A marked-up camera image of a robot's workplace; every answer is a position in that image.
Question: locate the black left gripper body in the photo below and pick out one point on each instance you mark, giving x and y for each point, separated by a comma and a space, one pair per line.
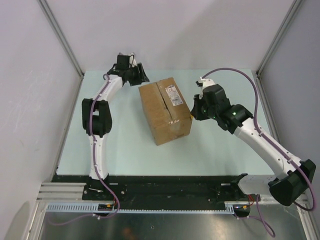
132, 70

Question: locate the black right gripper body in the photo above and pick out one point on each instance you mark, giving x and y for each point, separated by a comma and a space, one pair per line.
201, 110

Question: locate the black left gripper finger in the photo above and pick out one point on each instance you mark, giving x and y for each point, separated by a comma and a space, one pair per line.
133, 79
142, 74

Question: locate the brown cardboard express box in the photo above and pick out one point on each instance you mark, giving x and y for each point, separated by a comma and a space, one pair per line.
166, 122

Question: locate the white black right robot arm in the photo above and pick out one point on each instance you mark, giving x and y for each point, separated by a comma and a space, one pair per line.
292, 176

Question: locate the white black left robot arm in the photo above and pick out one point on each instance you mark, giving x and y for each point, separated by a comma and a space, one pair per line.
96, 114

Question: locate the white shipping label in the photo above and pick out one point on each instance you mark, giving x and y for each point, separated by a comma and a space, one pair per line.
174, 95

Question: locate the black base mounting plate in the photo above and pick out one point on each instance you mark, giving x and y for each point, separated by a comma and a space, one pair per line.
217, 188

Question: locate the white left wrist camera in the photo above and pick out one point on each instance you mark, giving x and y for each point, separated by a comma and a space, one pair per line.
126, 61

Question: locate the left aluminium frame post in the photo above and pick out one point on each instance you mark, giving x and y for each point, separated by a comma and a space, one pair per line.
53, 22

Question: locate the aluminium frame post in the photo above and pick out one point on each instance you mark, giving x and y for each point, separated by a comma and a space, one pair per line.
53, 22
280, 34

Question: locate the aluminium frame rail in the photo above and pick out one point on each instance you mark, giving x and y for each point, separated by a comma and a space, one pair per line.
63, 192

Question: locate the right aluminium frame post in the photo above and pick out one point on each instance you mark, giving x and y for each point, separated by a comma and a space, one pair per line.
280, 34

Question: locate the grey slotted cable duct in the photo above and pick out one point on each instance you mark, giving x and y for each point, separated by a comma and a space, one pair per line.
101, 208

